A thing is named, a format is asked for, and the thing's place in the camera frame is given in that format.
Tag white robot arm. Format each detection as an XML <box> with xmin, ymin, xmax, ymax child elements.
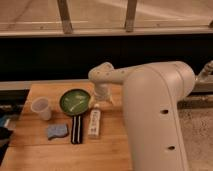
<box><xmin>88</xmin><ymin>61</ymin><xmax>195</xmax><ymax>171</ymax></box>

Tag clear plastic cup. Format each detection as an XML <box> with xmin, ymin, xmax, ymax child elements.
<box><xmin>31</xmin><ymin>97</ymin><xmax>52</xmax><ymax>121</ymax></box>

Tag right window frame post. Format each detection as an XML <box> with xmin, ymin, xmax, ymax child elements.
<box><xmin>124</xmin><ymin>0</ymin><xmax>137</xmax><ymax>32</ymax></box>

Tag left window frame post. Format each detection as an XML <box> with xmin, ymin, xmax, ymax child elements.
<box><xmin>57</xmin><ymin>0</ymin><xmax>73</xmax><ymax>34</ymax></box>

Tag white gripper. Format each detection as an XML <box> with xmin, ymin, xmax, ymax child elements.
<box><xmin>89</xmin><ymin>85</ymin><xmax>114</xmax><ymax>107</ymax></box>

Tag window frame post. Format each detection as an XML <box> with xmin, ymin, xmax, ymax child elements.
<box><xmin>57</xmin><ymin>0</ymin><xmax>73</xmax><ymax>34</ymax></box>
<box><xmin>124</xmin><ymin>0</ymin><xmax>137</xmax><ymax>32</ymax></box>

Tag blue sponge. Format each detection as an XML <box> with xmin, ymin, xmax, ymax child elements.
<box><xmin>47</xmin><ymin>124</ymin><xmax>68</xmax><ymax>140</ymax></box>

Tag green bowl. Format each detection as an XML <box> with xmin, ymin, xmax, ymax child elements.
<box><xmin>59</xmin><ymin>89</ymin><xmax>91</xmax><ymax>116</ymax></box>

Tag dark objects at left edge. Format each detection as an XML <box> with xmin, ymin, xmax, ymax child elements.
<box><xmin>0</xmin><ymin>108</ymin><xmax>13</xmax><ymax>165</ymax></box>

